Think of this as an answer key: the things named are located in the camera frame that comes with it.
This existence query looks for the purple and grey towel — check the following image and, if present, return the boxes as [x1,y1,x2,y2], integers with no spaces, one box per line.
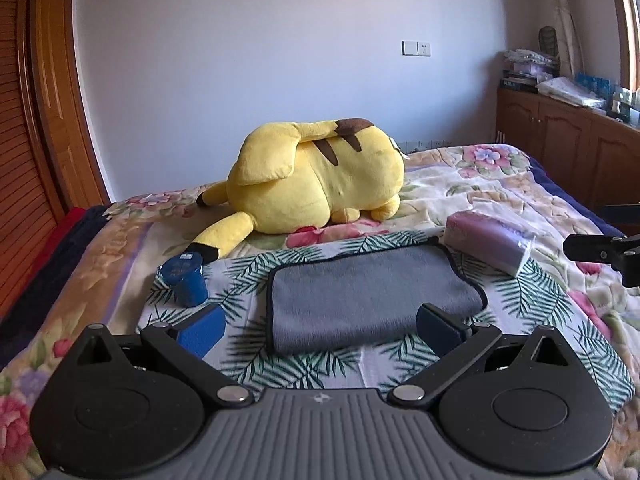
[267,237,487,356]

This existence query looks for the wooden room door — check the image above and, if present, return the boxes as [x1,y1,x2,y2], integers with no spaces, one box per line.
[29,0,108,208]

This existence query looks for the wooden side cabinet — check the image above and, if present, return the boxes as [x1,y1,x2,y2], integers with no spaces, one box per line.
[496,88,639,212]

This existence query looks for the blue cylindrical container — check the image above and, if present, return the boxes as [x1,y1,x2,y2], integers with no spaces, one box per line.
[160,252,208,308]

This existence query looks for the palm leaf print cloth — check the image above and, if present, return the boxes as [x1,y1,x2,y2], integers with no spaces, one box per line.
[135,228,637,413]

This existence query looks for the purple tissue pack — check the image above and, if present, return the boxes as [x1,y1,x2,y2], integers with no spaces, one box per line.
[444,210,536,278]

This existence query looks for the floral bed blanket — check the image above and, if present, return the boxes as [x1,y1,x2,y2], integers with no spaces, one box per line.
[1,144,639,479]

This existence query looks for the bottles on cabinet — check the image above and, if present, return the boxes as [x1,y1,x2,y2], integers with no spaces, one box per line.
[606,86,639,128]

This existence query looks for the blue boxes on cabinet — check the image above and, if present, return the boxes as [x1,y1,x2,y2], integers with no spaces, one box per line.
[575,73,615,100]

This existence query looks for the white folded cloth bundle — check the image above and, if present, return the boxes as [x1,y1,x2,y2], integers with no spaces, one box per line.
[536,77,606,108]

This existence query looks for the dark navy red blanket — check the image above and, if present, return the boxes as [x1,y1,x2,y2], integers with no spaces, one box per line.
[1,205,108,367]

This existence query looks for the stack of folded linens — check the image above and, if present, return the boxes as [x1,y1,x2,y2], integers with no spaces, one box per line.
[500,49,560,93]

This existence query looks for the yellow Pikachu plush toy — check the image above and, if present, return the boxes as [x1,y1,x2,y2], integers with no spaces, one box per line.
[186,118,405,263]

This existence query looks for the wooden slatted wardrobe door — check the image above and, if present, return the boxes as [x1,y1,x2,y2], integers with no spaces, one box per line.
[1,0,63,316]

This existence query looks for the wooden window frame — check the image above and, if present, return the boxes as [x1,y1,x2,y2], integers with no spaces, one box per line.
[614,0,639,90]

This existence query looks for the white wall switch socket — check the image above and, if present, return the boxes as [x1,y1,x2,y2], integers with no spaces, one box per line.
[401,40,432,58]

